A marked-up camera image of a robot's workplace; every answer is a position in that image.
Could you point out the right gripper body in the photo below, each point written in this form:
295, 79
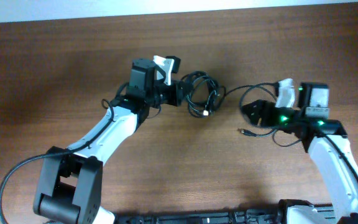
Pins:
280, 117

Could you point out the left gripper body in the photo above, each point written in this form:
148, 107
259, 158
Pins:
165, 93

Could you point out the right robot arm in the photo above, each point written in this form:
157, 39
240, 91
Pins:
325, 140

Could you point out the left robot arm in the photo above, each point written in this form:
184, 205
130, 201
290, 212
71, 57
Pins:
70, 184

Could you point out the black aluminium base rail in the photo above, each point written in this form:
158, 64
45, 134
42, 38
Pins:
268, 214

